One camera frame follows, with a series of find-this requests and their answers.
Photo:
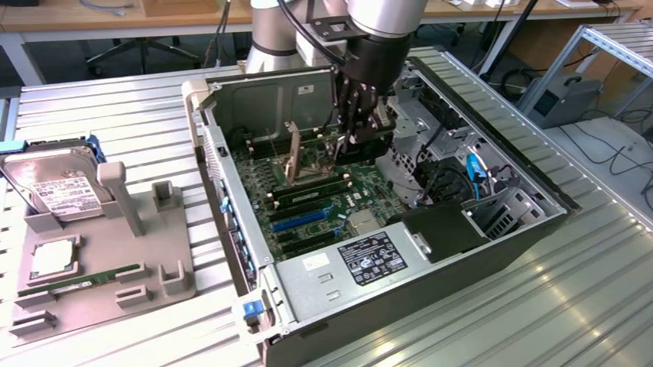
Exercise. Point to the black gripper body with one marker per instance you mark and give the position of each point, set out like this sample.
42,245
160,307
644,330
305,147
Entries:
375,61

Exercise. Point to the graphics card with metal bracket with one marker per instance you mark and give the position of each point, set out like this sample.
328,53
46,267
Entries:
363,153

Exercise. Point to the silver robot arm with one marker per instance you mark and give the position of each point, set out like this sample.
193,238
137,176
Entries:
276,34

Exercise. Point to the perforated metal disk bay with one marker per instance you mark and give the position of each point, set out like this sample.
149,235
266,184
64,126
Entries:
413,132

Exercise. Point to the black office chair base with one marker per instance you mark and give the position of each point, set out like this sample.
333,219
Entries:
444,26
149,46

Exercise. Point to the thin metal locking lever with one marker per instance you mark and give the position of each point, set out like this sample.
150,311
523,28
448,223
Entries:
273,143

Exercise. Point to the CPU socket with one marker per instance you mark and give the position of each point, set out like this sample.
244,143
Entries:
315,174

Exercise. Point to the black RAM slot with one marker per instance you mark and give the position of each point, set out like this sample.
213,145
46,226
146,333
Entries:
317,181
261,140
261,157
261,146
319,186
279,202
261,151

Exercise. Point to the green motherboard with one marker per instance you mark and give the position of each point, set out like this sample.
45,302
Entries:
368,191

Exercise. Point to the green RAM stick white sticker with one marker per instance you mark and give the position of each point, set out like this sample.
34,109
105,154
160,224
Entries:
307,197

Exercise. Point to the black stand pole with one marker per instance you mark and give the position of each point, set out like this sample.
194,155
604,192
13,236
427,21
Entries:
511,38

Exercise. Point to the black long expansion slot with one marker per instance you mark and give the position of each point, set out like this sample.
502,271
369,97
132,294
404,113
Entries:
300,213
312,242
301,253

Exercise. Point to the silver chipset heatsink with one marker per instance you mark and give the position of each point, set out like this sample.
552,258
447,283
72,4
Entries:
365,223

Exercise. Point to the blue expansion slot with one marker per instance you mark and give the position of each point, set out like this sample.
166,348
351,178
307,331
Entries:
304,222

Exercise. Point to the black plastic box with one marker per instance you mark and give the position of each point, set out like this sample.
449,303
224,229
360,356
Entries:
444,233

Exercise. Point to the black short expansion slot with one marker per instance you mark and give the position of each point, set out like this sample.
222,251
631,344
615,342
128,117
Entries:
291,239

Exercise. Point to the metal power supply unit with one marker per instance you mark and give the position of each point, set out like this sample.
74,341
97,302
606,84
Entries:
327,286

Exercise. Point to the blue disk caddy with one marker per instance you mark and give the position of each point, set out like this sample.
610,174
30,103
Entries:
97,149

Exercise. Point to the open black PC case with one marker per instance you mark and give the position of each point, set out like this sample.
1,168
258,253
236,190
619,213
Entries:
460,298

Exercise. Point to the blue case latch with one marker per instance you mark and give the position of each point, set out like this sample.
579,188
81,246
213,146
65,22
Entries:
253,310

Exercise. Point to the grey parts rack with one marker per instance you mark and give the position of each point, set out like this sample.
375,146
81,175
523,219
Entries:
118,260

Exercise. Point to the silver hard disk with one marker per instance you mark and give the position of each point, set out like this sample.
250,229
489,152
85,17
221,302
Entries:
46,179

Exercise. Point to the silver CPU chip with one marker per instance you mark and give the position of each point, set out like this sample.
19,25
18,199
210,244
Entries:
51,258

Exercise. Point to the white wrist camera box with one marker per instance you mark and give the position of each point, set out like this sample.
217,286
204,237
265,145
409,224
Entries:
319,49

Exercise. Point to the aluminium slat frame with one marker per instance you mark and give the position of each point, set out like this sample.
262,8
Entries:
612,42

